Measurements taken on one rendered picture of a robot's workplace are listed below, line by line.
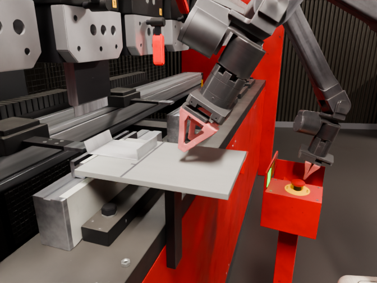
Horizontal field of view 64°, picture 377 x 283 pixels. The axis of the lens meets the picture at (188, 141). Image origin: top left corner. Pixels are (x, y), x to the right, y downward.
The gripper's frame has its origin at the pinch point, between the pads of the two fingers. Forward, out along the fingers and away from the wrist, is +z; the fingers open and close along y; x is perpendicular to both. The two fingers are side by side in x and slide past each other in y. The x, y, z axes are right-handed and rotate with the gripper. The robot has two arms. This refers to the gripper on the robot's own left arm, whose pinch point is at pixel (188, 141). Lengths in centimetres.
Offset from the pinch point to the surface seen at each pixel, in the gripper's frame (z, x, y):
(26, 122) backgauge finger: 19.0, -32.8, -1.2
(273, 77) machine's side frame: 11, 10, -214
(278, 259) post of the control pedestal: 37, 43, -40
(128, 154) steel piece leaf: 8.6, -8.2, 1.4
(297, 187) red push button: 10.2, 30.7, -37.3
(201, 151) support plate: 2.5, 2.6, -4.8
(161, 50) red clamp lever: -7.5, -16.5, -13.7
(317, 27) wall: -47, 22, -393
